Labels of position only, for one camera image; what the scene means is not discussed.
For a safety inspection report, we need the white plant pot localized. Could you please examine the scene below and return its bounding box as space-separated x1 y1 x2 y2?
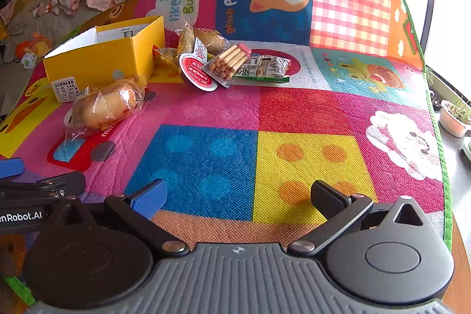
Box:
439 99 470 138

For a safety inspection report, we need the small bread bun packet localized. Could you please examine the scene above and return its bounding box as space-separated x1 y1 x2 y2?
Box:
66 78 145 141

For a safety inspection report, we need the grey bed blanket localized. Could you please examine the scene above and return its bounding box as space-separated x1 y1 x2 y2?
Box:
0 0 207 117

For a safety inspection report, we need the biscuit stick packet pink cap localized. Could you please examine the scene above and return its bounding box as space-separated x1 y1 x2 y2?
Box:
202 43 251 89

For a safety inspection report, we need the orange plush toy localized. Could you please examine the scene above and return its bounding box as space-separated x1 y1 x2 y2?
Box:
15 33 53 69

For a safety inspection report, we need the yellow sesame bar packet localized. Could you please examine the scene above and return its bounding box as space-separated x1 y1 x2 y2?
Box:
152 23 195 69

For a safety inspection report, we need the red white round snack packet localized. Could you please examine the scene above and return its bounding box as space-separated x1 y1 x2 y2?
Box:
179 38 217 92

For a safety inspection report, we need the green white snack packet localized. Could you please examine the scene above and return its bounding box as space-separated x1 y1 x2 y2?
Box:
235 55 291 84

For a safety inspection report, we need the yellow cardboard box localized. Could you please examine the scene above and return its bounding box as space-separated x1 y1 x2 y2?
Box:
43 16 165 103

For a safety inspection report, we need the colourful cartoon play mat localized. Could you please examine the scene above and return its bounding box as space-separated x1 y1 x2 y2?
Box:
1 0 453 244

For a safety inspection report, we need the brown cake packet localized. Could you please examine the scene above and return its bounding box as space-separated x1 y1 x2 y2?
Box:
193 28 231 56

